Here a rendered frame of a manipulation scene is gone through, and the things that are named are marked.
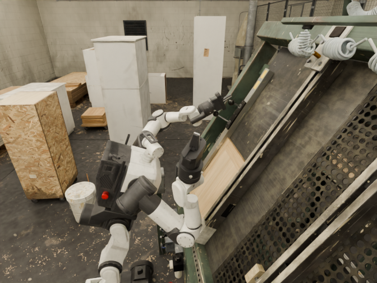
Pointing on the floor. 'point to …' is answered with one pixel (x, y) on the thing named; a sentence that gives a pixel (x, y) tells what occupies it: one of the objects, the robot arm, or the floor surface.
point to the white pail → (80, 196)
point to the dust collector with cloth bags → (241, 51)
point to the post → (160, 234)
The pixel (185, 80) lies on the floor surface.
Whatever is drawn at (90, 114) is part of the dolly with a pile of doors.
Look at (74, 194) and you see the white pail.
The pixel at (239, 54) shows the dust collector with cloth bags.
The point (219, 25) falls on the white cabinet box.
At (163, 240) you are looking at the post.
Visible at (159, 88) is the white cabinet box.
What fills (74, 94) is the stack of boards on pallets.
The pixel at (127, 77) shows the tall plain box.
